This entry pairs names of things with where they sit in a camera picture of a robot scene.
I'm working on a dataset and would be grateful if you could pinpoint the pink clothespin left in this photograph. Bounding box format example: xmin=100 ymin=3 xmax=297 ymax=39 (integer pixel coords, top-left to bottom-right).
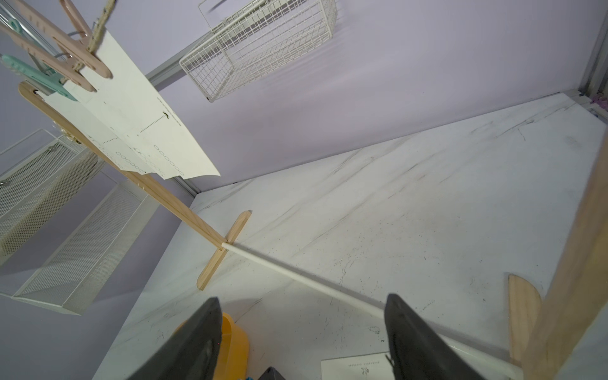
xmin=1 ymin=1 xmax=117 ymax=92

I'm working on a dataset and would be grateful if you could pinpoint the green clothespin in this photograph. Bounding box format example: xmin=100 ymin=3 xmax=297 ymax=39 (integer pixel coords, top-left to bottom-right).
xmin=0 ymin=18 xmax=79 ymax=103

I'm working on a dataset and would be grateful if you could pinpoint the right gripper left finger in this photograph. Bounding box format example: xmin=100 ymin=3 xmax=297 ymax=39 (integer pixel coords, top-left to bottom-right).
xmin=130 ymin=297 xmax=223 ymax=380

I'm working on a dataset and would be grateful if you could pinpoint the yellow plastic tray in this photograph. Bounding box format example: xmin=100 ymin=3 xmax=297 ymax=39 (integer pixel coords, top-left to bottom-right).
xmin=173 ymin=312 xmax=251 ymax=380

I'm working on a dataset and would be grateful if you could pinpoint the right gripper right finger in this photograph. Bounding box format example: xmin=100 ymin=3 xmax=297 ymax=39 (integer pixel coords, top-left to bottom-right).
xmin=384 ymin=294 xmax=482 ymax=380

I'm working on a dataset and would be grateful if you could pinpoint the white wire wall basket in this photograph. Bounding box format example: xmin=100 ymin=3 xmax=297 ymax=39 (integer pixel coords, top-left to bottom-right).
xmin=179 ymin=0 xmax=338 ymax=102

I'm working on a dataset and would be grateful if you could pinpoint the green postcard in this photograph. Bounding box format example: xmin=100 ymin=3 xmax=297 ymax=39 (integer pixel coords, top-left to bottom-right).
xmin=321 ymin=352 xmax=394 ymax=380

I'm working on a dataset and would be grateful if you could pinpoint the wooden drying rack frame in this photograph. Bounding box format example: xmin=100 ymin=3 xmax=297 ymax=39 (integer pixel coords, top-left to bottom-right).
xmin=17 ymin=80 xmax=608 ymax=380

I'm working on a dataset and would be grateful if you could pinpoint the white mesh two-tier shelf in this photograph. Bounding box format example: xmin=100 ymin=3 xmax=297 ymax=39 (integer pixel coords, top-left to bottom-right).
xmin=1 ymin=129 xmax=158 ymax=315

